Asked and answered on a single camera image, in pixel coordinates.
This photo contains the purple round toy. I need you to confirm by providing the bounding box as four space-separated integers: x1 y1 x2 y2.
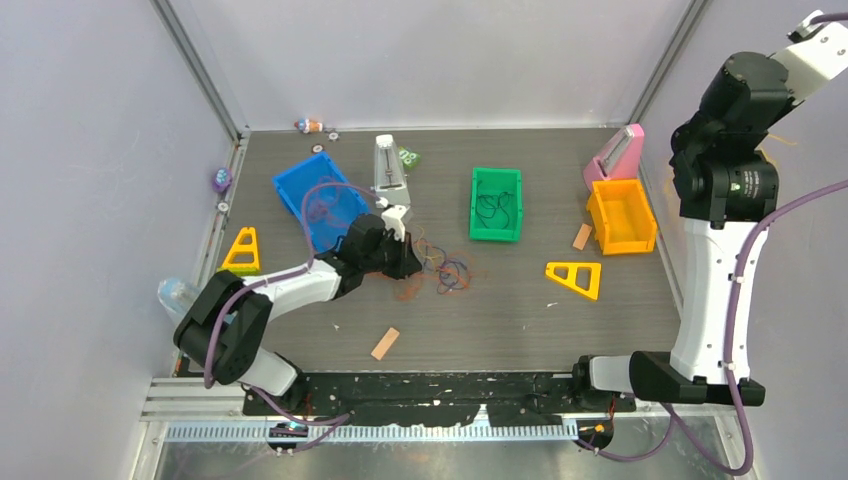
212 167 233 194

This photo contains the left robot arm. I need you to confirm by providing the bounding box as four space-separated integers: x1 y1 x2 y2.
160 211 422 414

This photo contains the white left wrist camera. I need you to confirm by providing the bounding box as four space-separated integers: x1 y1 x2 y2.
376 197 411 242

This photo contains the yellow triangular plastic frame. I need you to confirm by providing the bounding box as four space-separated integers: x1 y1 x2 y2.
544 261 602 302

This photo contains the green plastic bin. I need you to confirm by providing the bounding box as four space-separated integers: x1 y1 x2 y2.
469 167 524 243

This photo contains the dark purple cable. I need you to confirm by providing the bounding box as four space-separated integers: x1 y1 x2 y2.
476 190 517 231

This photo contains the flat wooden block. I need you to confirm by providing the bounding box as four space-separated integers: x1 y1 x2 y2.
370 327 400 361

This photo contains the orange plastic bin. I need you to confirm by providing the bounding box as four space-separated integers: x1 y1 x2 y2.
586 179 658 256

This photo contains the pink metronome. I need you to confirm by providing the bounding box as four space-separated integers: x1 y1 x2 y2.
583 123 645 192

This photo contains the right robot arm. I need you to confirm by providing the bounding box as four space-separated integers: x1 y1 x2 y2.
570 23 847 411

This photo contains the clear plastic bottle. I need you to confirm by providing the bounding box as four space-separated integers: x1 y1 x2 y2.
157 277 200 324

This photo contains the yellow triangle on green base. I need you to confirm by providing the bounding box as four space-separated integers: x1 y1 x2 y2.
218 227 261 276

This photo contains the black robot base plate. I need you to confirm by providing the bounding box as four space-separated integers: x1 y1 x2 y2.
243 371 636 427

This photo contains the small clown figurine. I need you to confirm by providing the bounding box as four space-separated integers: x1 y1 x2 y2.
293 118 325 134

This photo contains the red purple cable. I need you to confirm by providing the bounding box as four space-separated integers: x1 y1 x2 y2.
305 173 346 227

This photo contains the small wooden block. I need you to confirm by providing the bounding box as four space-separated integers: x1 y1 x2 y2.
572 223 593 251

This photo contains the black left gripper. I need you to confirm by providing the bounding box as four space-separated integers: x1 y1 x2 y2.
362 229 422 280

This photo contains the blue plastic bin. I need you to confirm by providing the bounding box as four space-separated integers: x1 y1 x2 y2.
272 152 369 252

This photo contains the green monster toy block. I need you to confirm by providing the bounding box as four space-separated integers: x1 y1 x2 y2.
398 147 421 170

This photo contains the white metronome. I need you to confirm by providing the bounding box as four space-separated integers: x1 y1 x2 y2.
373 134 411 207

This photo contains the coloured cable bundle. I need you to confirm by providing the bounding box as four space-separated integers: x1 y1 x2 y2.
394 225 485 303

